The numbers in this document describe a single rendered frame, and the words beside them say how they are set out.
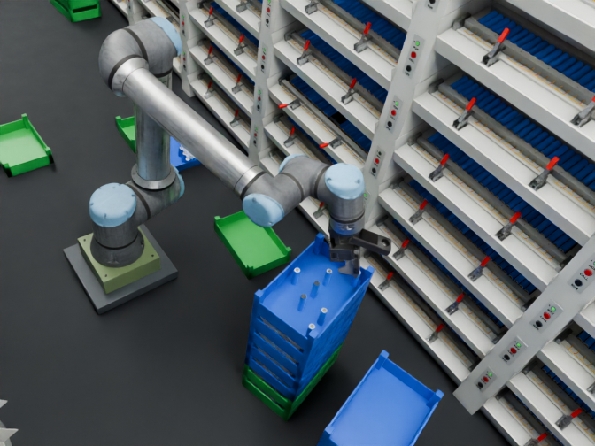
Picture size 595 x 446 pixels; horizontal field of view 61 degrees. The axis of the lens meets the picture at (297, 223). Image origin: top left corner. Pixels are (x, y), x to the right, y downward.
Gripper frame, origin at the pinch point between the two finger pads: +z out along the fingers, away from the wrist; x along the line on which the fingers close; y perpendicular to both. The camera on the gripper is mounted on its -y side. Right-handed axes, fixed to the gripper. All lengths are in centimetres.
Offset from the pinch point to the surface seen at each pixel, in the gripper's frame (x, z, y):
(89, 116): -110, 19, 142
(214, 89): -135, 21, 82
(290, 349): 21.7, 7.5, 17.6
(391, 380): 19.3, 26.0, -9.9
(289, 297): 8.5, 1.8, 18.9
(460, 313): -10.5, 34.4, -33.0
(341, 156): -57, 4, 9
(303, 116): -77, -1, 25
